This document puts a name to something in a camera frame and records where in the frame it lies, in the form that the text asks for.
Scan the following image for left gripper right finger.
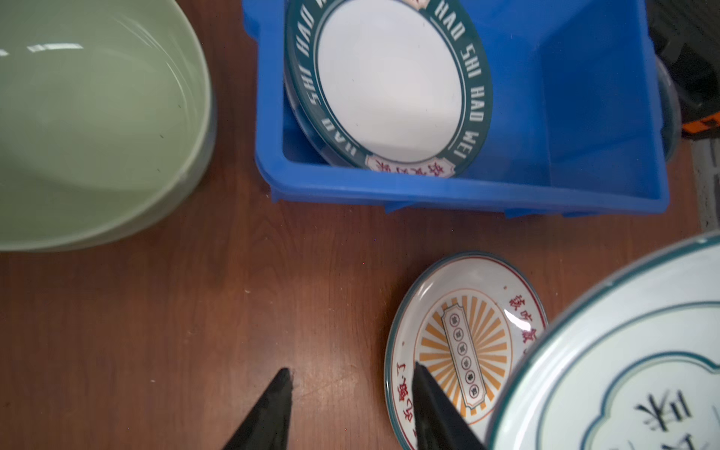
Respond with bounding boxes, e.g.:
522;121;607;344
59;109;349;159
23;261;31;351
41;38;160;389
412;362;487;450

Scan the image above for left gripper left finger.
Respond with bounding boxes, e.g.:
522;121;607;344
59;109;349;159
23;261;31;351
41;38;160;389
222;367;293;450

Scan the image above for sunburst pattern plate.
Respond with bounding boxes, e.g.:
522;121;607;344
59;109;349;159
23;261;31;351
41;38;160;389
384;252;548;449

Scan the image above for white plate green rings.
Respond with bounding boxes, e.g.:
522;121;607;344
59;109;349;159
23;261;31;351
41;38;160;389
484;231;720;450

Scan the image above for green bowl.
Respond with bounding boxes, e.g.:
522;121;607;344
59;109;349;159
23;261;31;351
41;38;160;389
1;1;218;252

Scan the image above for green rim lettered plate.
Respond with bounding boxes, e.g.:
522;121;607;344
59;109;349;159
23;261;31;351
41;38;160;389
284;1;493;178

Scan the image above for blue grey bowl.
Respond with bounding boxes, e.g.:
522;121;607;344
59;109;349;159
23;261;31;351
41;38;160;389
655;56;682;162

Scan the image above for blue plastic bin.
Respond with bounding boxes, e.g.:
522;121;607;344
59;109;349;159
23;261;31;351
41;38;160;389
243;1;669;217

